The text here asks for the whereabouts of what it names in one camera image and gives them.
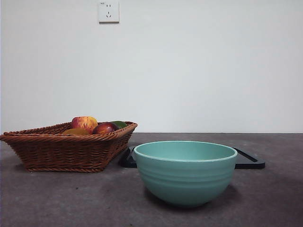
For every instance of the green fruit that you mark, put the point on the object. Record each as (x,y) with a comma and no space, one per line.
(121,124)

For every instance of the brown wicker basket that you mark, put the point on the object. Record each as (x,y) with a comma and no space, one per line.
(59,151)

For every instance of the brown kiwi fruit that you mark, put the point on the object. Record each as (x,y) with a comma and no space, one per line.
(75,131)

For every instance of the black rectangular tray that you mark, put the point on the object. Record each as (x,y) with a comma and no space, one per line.
(248,163)

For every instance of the dark red apple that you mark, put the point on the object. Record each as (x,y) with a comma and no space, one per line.
(105,128)

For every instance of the teal ribbed bowl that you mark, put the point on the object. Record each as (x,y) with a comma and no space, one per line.
(187,184)

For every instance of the red and yellow apple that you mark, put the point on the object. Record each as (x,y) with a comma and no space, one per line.
(82,123)

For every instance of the white wall power socket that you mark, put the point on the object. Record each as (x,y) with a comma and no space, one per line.
(109,16)

